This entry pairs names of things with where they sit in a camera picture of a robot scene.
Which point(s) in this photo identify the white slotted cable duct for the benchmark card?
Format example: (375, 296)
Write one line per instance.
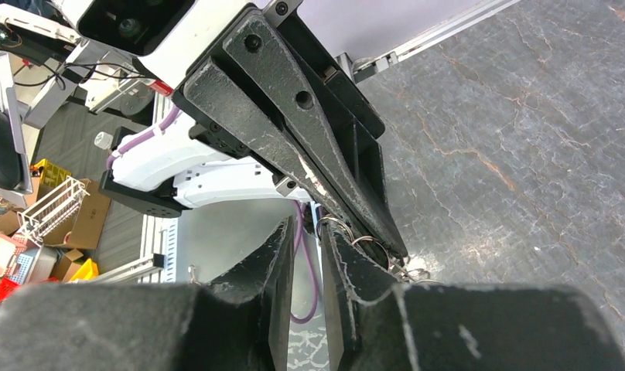
(159, 236)

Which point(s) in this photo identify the cardboard box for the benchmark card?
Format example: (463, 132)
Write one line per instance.
(81, 231)

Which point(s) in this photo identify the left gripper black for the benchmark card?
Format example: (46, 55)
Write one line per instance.
(284, 120)

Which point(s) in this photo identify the aluminium frame rail front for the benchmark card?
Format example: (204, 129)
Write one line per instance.
(359, 70)

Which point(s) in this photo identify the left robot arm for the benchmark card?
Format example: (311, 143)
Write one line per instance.
(143, 170)

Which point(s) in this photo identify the pink perforated tray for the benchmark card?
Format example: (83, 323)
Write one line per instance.
(10, 249)

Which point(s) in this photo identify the yellow plastic bin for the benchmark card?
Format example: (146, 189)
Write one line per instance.
(48, 173)

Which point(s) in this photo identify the white wire basket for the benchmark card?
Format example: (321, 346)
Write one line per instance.
(49, 212)

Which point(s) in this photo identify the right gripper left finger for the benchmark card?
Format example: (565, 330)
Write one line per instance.
(237, 321)

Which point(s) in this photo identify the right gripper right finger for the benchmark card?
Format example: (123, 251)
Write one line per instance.
(376, 322)

